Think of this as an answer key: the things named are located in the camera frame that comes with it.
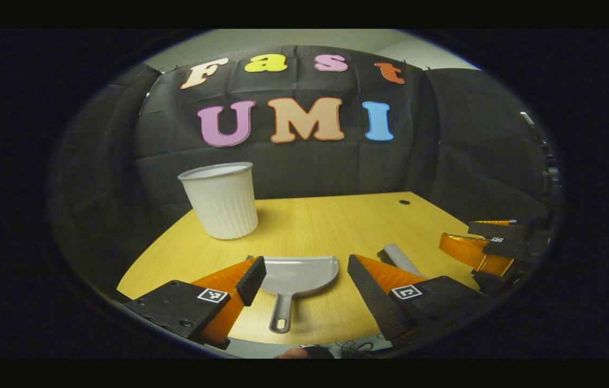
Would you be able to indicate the small grey broom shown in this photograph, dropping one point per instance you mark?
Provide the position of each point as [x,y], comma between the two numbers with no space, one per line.
[401,258]

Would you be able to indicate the wooden desktop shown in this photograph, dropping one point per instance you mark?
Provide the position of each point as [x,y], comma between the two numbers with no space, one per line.
[315,226]

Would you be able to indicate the black backdrop cloth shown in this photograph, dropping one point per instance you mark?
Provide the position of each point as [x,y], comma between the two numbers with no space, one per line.
[304,167]

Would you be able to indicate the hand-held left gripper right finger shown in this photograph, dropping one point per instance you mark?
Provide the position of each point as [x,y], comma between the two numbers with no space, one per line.
[371,296]

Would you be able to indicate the grey plastic dustpan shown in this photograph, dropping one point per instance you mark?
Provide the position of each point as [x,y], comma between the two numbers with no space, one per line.
[299,275]

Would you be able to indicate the person's patterned clothing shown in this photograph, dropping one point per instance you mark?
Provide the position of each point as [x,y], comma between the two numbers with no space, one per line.
[352,345]

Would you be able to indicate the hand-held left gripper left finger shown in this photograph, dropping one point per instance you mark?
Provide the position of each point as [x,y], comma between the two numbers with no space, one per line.
[253,280]

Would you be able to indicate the white ribbed garbage bin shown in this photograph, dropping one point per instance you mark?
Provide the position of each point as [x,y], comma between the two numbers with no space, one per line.
[223,207]

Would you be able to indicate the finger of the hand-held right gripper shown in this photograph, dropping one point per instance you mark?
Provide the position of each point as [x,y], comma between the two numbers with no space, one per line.
[498,230]
[460,248]

